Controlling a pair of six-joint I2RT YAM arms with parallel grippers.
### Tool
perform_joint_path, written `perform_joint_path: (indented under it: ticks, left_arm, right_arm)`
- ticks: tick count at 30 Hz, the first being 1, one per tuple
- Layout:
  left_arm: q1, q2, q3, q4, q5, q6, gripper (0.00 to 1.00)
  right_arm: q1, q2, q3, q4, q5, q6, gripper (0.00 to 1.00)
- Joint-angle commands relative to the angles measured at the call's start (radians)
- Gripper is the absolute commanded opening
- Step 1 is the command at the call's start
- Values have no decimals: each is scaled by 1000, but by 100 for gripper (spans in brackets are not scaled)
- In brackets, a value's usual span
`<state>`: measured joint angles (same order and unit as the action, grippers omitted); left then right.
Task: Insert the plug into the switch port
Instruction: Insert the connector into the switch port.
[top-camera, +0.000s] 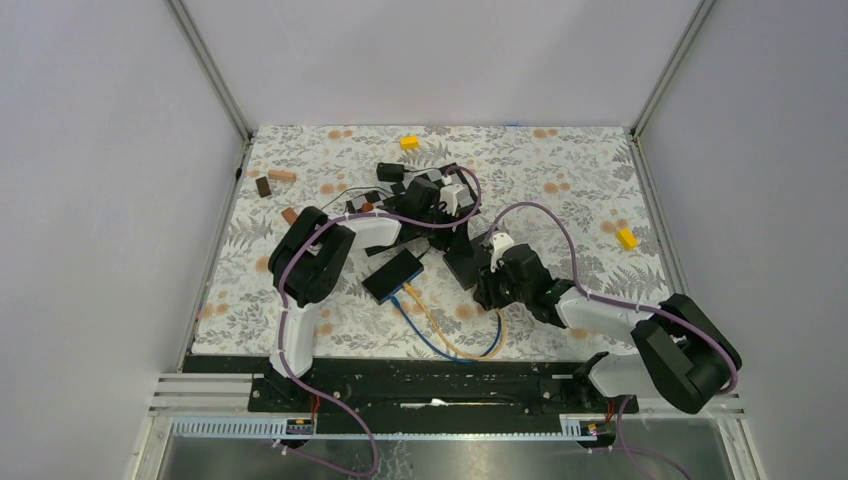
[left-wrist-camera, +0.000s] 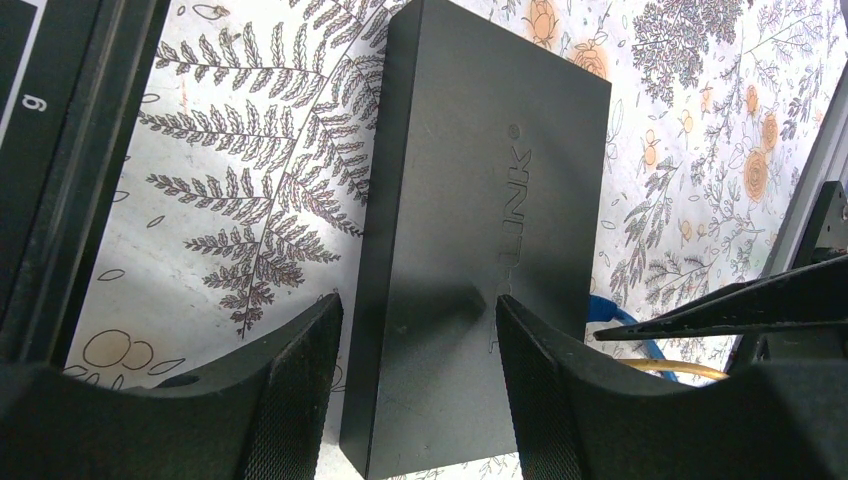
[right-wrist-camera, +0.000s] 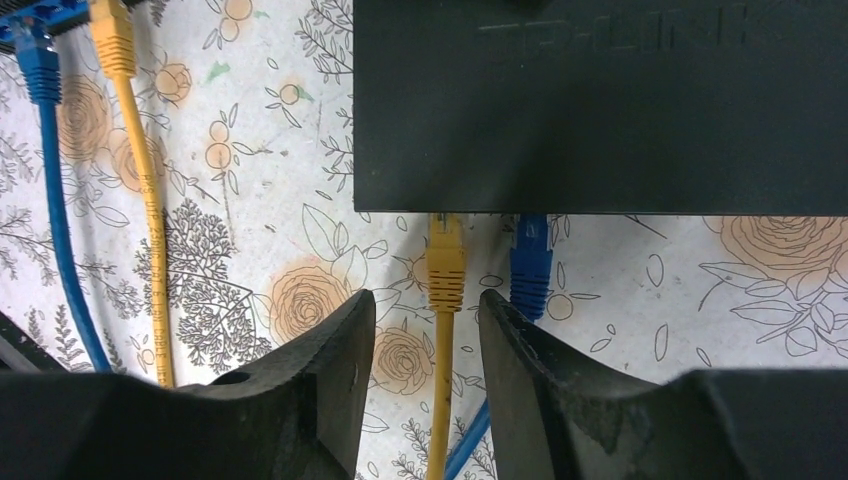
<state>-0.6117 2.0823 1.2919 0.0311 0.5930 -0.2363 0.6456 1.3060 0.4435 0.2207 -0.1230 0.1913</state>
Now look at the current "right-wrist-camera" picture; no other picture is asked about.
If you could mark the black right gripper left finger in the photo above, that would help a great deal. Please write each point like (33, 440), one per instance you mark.
(295, 413)

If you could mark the small black network switch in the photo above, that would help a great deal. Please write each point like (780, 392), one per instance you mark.
(58, 16)

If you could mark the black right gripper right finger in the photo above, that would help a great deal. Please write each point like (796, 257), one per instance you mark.
(557, 413)

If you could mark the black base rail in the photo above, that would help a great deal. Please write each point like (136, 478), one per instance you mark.
(20, 353)

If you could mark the large black network switch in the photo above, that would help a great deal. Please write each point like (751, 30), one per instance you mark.
(601, 107)

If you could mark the floral patterned table mat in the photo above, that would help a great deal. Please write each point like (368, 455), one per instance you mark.
(247, 111)

